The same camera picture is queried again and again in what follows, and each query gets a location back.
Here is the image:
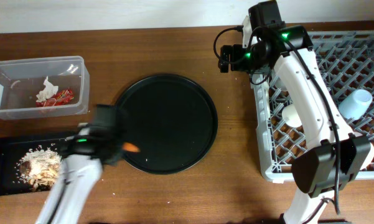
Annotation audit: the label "red snack wrapper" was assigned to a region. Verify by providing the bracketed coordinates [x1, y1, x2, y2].
[36, 89, 74, 107]

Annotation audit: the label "brown food scrap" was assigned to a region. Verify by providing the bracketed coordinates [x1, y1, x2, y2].
[19, 161, 32, 177]

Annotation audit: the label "white cup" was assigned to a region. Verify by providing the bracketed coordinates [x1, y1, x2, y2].
[281, 104, 302, 128]

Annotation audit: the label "white plastic fork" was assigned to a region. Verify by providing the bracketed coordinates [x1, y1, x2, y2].
[263, 82, 271, 119]

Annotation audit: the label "pale grey plate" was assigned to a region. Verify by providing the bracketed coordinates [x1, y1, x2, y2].
[274, 77, 287, 91]

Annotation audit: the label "white bowl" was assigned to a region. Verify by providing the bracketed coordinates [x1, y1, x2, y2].
[349, 132, 374, 172]

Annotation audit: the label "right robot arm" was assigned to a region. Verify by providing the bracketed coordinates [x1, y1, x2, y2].
[215, 22, 374, 223]

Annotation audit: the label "nut shell pieces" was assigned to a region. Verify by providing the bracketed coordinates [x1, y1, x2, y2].
[28, 164, 60, 191]

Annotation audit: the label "white tissue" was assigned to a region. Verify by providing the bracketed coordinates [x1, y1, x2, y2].
[36, 77, 58, 103]

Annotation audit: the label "round black tray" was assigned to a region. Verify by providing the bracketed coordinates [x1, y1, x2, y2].
[115, 73, 218, 175]

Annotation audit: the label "black rectangular tray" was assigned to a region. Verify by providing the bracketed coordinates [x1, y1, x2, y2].
[0, 131, 74, 196]

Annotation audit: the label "rice leftovers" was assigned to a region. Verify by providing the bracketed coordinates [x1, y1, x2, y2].
[17, 146, 62, 184]

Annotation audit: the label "light blue cup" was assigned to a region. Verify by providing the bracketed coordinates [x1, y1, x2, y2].
[339, 89, 373, 121]

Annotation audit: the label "grey dishwasher rack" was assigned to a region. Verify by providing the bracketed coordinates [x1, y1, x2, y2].
[250, 31, 374, 184]

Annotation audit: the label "clear plastic bin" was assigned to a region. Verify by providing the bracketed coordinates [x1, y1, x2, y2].
[0, 56, 90, 120]

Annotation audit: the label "orange carrot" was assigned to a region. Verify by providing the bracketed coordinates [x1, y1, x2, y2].
[122, 142, 140, 153]

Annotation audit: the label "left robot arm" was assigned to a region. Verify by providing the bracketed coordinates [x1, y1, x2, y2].
[36, 105, 127, 223]

